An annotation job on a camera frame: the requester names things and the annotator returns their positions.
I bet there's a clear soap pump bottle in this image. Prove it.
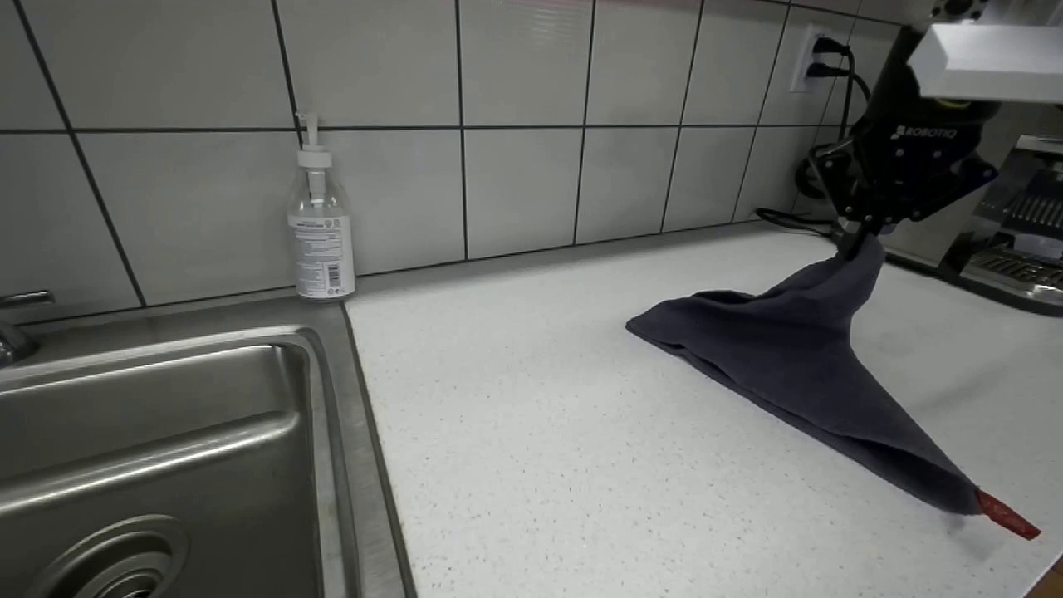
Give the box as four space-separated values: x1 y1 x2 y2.
288 114 354 303

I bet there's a black power cable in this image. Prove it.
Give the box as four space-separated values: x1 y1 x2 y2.
757 37 885 235

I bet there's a white wall power outlet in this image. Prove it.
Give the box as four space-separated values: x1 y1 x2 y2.
792 27 852 92

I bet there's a stainless steel sink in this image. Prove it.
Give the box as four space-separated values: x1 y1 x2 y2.
0 299 414 598

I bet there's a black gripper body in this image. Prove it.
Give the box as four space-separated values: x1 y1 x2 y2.
810 27 995 233

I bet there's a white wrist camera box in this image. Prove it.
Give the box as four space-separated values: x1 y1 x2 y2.
907 24 1063 103

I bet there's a stainless steel espresso machine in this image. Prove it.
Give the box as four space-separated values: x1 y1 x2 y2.
886 105 1063 317

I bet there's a grey towel with red tag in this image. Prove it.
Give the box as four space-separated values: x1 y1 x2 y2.
624 235 1038 542

